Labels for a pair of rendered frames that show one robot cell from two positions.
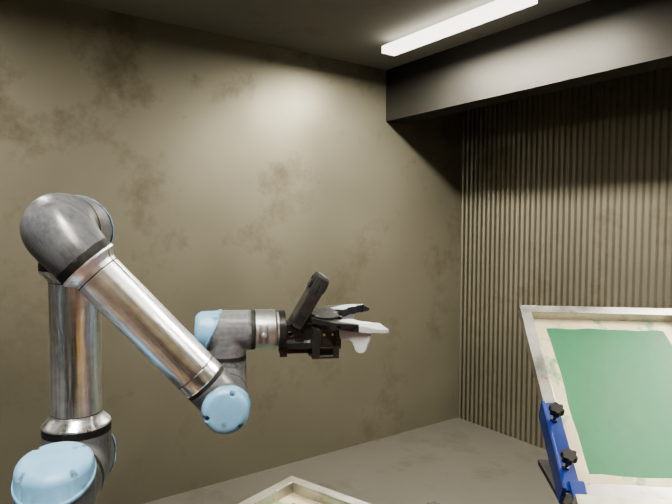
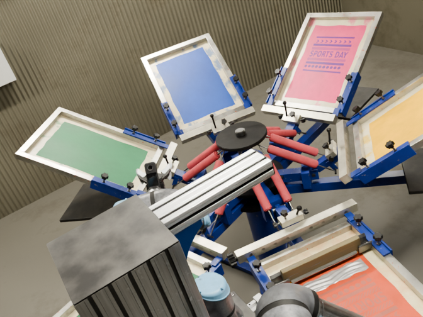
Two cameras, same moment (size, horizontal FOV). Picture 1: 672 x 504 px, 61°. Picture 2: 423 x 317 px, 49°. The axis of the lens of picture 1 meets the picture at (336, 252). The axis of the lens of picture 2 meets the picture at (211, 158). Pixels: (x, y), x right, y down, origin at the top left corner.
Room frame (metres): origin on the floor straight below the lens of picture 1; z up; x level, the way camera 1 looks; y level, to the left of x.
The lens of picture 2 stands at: (0.47, 1.55, 2.67)
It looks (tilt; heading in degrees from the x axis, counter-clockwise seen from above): 31 degrees down; 284
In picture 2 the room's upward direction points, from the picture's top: 18 degrees counter-clockwise
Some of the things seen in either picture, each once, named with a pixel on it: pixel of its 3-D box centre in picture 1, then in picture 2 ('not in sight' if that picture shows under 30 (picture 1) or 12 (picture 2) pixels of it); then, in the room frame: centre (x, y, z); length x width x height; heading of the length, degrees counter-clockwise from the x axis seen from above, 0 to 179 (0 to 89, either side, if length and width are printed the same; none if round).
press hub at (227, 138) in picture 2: not in sight; (262, 216); (0.82, -0.83, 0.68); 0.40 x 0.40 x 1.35
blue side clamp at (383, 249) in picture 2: not in sight; (369, 238); (0.25, -0.19, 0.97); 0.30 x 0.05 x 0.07; 113
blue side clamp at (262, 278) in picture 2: not in sight; (266, 285); (0.76, 0.03, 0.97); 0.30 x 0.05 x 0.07; 113
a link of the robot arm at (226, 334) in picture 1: (225, 332); not in sight; (1.06, 0.21, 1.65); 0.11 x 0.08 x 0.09; 101
